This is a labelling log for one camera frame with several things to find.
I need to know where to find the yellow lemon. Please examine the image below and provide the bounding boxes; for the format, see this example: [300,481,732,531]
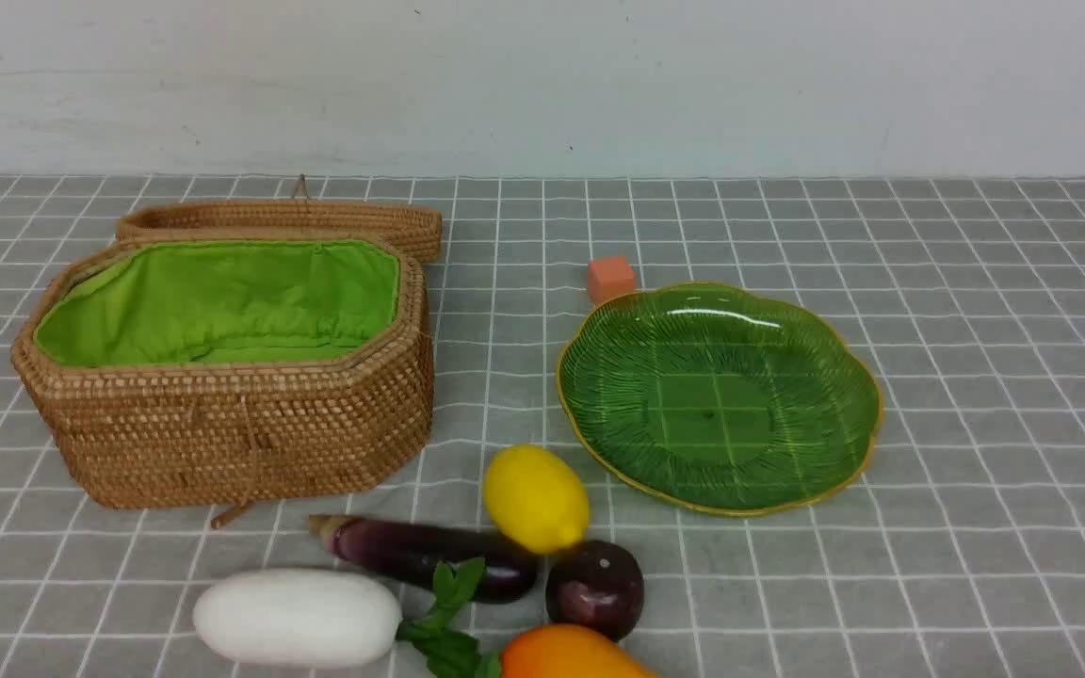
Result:
[482,444,591,557]

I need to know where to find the dark red plum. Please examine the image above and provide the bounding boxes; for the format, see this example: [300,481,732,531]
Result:
[545,540,644,642]

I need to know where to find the purple eggplant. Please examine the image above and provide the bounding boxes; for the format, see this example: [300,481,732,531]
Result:
[307,514,543,604]

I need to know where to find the orange mango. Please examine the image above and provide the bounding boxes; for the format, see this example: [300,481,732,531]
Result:
[500,623,658,677]

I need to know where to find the orange carrot green leaves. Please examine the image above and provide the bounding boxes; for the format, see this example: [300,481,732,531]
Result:
[397,557,501,677]

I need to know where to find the white radish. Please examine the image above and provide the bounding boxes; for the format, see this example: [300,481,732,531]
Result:
[192,568,404,670]

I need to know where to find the small orange cube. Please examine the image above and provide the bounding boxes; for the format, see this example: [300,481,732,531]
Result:
[586,256,638,306]

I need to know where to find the woven rattan basket lid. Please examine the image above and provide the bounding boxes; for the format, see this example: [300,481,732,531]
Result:
[115,196,444,263]

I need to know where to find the green glass leaf plate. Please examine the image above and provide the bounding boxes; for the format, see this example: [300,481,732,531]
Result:
[556,282,885,519]

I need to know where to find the woven rattan basket green lining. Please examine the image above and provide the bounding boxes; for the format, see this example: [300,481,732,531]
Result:
[11,233,435,529]

